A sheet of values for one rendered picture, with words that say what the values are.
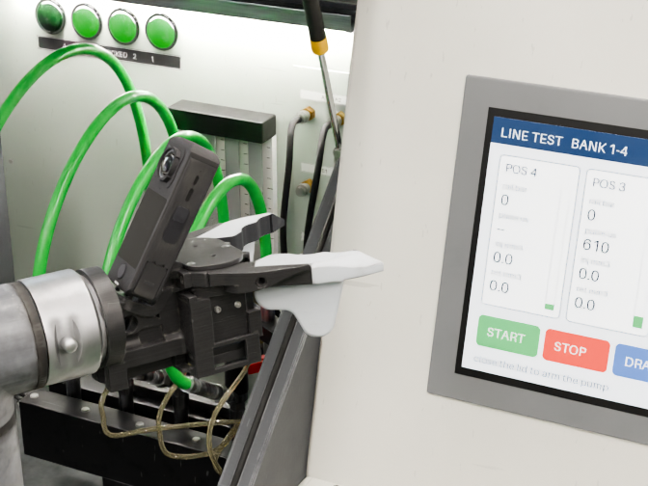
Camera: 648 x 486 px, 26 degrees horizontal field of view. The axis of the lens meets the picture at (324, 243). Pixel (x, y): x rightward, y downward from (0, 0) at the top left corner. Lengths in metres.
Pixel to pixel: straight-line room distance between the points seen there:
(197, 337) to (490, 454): 0.62
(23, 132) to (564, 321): 0.93
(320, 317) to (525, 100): 0.53
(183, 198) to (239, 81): 0.90
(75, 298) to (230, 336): 0.12
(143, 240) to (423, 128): 0.59
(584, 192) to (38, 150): 0.92
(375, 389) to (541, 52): 0.42
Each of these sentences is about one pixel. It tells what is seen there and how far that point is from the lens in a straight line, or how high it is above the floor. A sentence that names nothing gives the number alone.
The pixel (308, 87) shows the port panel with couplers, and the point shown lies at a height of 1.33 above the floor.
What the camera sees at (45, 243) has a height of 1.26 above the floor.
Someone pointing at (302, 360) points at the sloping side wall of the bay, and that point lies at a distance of 1.56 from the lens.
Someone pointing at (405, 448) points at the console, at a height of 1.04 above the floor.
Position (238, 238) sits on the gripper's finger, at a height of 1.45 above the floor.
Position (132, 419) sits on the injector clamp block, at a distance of 1.76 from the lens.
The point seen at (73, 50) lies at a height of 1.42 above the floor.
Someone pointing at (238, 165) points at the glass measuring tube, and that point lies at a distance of 1.87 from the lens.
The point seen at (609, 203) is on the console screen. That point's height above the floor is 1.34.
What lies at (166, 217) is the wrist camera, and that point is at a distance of 0.96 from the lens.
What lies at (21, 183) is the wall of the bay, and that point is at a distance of 2.13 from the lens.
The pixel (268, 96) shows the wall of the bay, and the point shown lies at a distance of 1.84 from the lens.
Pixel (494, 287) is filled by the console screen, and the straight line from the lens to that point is 1.50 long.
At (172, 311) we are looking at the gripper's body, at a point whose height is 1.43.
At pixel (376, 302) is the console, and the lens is 1.55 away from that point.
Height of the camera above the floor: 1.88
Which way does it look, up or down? 24 degrees down
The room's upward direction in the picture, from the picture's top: straight up
